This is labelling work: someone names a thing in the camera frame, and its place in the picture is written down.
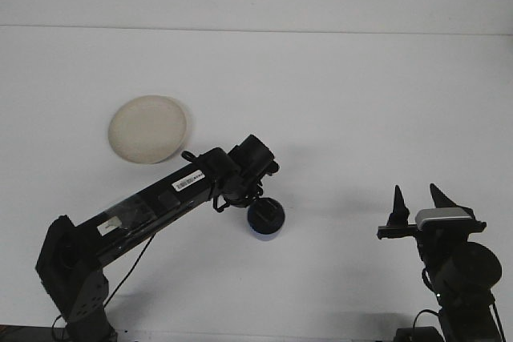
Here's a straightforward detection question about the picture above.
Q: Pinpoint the pale blue cup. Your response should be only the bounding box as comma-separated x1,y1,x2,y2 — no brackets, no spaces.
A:
246,196,286,242

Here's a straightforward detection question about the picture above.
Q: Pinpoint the pale round plate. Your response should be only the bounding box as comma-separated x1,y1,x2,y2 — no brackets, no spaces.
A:
107,94,192,166

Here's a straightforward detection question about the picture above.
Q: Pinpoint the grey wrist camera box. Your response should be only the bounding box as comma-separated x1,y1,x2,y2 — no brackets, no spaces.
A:
414,207,475,233

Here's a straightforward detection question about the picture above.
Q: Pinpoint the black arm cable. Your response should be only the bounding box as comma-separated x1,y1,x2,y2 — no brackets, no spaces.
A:
51,151,266,337
414,308,442,331

